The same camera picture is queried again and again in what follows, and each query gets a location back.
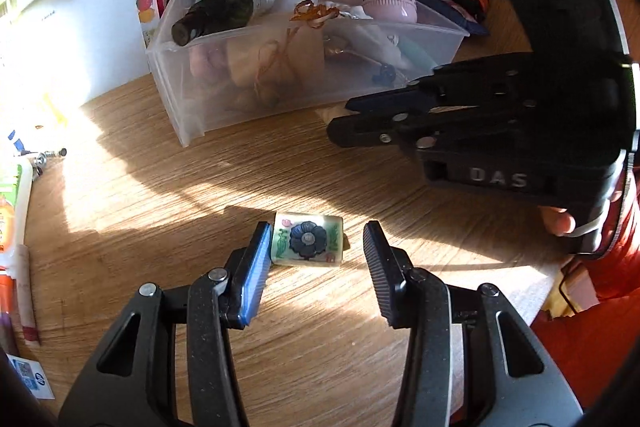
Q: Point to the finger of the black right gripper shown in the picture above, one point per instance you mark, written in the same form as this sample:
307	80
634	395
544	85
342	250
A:
405	129
400	94

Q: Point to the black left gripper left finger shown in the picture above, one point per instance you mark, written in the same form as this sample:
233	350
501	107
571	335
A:
129	380

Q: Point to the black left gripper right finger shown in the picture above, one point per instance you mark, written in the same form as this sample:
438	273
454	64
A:
509	379

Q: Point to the floral ceramic tile magnet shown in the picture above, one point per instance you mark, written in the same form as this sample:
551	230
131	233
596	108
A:
300	239

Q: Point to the green spray bottle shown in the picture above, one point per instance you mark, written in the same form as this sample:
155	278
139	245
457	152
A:
207	17

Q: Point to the person's right hand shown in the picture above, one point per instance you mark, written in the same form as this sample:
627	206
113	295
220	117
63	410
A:
559	222

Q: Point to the mint green tube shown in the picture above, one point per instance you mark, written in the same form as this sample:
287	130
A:
414	53

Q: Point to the blue pencil pouch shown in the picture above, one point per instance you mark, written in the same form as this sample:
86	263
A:
457	15

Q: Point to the crumpled beige paper ball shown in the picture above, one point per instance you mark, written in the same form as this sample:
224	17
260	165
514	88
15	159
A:
328	113

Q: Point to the orange jacket sleeve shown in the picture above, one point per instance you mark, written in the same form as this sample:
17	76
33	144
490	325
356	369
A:
592	346

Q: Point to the clear plastic storage bin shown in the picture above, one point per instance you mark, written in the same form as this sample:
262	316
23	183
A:
360	57

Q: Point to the white printed paper sheet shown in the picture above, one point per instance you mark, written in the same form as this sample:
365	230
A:
59	54

